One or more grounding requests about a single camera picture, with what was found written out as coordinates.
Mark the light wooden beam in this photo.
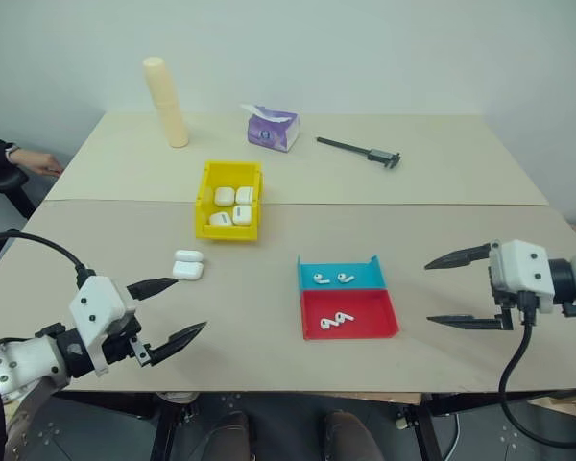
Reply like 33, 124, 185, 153
526, 387, 576, 433

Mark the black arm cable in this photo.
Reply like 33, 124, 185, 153
498, 290, 576, 450
0, 231, 98, 289

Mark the cream stack of cups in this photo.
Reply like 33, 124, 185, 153
142, 56, 190, 149

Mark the bystander bare hand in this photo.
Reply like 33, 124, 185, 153
12, 147, 64, 177

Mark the red plastic tray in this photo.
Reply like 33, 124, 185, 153
299, 287, 401, 342

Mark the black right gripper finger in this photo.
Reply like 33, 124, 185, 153
424, 242, 492, 271
426, 306, 515, 333

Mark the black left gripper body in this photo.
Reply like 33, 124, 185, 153
101, 311, 153, 369

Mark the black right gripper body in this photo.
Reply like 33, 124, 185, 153
487, 242, 516, 309

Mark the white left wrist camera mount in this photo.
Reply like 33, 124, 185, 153
68, 276, 138, 376

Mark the black chair armrest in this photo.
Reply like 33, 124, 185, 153
0, 168, 37, 220

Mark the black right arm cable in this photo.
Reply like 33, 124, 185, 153
498, 290, 576, 450

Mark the black table leg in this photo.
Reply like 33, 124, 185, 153
152, 392, 175, 461
414, 392, 445, 461

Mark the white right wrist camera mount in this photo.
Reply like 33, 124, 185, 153
489, 239, 556, 314

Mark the brown rounded shape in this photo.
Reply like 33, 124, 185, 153
209, 410, 252, 461
323, 409, 386, 461

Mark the black digital caliper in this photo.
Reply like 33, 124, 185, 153
316, 135, 404, 171

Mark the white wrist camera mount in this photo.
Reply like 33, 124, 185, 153
489, 239, 556, 314
68, 276, 138, 376

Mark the purple tissue pack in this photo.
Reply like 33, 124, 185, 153
239, 102, 302, 155

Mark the yellow plastic bin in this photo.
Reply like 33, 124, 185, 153
193, 159, 266, 244

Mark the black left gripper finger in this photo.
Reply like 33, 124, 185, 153
126, 277, 180, 303
148, 321, 209, 367

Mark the blue plastic tray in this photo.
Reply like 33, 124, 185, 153
296, 255, 390, 292

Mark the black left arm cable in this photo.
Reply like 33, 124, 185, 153
0, 231, 98, 289

